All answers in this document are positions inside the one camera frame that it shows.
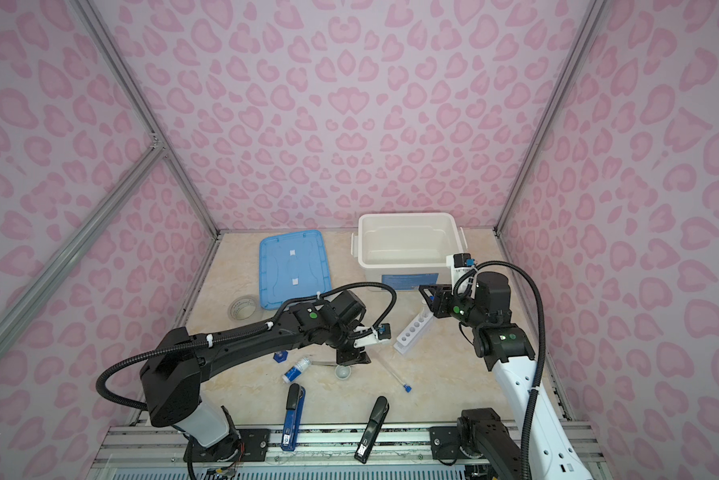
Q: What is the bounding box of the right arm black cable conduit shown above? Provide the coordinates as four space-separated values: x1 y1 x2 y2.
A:
454 260 547 480

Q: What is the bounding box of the white test tube rack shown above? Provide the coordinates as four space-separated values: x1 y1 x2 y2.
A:
393 307 433 355

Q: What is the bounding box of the small white round cup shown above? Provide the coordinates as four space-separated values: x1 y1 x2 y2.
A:
334 365 352 381

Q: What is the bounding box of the white plastic storage bin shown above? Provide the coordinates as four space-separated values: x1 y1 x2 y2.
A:
351 213 467 291

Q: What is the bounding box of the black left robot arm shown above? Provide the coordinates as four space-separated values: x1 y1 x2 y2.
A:
140 291 367 448

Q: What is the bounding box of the aluminium diagonal frame bar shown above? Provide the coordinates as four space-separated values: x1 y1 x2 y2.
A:
0 141 165 364

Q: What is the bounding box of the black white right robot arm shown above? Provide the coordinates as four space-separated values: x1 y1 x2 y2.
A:
419 271 593 479

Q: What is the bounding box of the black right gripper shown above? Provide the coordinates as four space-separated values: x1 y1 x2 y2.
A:
416 283 489 330

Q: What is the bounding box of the blue black stapler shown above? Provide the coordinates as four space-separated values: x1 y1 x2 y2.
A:
281 383 306 452

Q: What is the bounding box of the aluminium corner frame post right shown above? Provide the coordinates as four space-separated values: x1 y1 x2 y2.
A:
493 0 611 237

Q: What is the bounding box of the aluminium corner frame post left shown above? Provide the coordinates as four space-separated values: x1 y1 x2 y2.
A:
70 0 221 239

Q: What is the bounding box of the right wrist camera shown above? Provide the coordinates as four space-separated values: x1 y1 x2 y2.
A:
447 252 475 287

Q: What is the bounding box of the blue hexagonal cap needle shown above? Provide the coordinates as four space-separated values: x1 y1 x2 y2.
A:
274 351 289 363

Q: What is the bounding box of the blue plastic bin lid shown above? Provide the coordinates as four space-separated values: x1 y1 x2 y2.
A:
259 230 333 310

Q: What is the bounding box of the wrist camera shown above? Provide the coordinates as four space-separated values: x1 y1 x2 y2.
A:
354 323 391 348
447 252 475 287

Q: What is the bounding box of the small white blue-label bottle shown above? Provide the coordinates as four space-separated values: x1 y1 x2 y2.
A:
282 357 313 384

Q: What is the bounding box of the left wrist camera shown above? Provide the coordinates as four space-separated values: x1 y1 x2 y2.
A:
354 323 391 348

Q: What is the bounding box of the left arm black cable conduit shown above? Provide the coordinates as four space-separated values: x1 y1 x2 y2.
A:
94 281 397 413

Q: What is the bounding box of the aluminium corner frame post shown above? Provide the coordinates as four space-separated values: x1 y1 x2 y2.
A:
70 0 221 239
493 0 611 237

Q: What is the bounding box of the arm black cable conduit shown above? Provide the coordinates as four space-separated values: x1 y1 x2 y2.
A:
94 281 397 413
454 260 547 480

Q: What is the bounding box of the clear tape roll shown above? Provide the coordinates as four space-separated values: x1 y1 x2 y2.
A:
227 295 262 322

